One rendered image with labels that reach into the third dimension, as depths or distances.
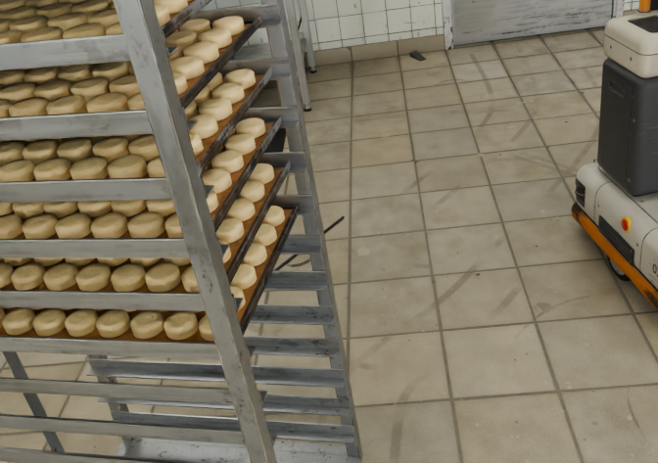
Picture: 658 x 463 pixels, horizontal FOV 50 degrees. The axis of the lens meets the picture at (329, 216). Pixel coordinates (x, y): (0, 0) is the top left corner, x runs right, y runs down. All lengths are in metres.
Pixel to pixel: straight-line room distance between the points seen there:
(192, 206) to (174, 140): 0.09
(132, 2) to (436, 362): 1.67
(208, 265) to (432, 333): 1.50
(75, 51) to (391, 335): 1.68
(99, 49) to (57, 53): 0.05
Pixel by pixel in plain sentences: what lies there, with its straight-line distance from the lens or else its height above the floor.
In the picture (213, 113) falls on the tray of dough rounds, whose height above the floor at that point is 1.15.
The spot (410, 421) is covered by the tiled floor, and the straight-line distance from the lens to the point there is 2.08.
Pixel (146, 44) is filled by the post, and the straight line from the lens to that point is 0.79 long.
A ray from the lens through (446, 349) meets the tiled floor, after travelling 2.27.
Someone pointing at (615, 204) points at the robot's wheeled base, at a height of 0.26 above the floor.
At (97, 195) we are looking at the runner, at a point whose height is 1.13.
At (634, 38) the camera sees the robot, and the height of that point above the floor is 0.80.
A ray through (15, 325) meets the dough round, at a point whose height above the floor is 0.88.
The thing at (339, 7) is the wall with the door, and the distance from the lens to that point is 4.63.
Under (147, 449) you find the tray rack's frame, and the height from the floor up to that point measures 0.15.
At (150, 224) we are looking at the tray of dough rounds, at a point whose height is 1.06.
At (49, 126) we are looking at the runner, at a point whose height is 1.23.
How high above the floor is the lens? 1.53
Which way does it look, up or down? 31 degrees down
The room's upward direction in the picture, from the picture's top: 10 degrees counter-clockwise
